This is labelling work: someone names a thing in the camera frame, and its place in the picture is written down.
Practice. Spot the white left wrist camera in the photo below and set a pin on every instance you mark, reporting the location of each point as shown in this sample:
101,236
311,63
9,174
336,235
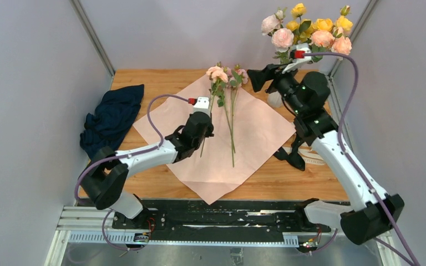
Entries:
202,105

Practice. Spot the white ribbed vase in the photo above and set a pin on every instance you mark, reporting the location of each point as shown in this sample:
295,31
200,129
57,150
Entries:
274,99

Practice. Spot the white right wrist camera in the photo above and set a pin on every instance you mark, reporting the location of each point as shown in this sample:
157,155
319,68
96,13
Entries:
299,57

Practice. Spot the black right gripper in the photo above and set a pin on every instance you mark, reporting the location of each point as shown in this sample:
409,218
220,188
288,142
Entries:
259,77

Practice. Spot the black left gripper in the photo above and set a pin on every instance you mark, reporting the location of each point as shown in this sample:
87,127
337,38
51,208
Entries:
209,133

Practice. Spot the peach rose stem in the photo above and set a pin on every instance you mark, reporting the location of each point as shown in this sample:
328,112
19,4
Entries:
218,78

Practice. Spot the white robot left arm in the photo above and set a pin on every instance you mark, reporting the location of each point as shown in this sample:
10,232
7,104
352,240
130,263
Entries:
104,180

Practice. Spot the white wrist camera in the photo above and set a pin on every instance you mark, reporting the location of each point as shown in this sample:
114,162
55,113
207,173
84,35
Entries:
299,57
202,105

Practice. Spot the yellow and pink flowers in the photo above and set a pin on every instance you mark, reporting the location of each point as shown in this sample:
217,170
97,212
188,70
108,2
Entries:
322,35

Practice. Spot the white printed ribbon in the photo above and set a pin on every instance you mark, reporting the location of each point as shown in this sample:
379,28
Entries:
310,156

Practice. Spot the aluminium frame rail front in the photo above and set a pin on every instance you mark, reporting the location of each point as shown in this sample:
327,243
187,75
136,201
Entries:
76,248

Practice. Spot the aluminium frame post left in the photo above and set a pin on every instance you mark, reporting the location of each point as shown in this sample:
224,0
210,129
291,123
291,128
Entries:
92,35

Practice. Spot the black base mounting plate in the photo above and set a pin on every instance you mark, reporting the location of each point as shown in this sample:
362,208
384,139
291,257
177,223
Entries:
230,223

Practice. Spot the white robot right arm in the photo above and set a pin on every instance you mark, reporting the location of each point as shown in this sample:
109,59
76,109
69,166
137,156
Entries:
371,208

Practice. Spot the pink paper flower wrap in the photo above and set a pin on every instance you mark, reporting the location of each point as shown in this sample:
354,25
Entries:
259,131

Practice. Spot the dark blue cloth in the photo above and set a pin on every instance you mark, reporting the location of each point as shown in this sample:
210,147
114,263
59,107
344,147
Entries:
111,119

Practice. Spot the black printed ribbon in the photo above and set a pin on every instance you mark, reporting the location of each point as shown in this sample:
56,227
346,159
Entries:
293,157

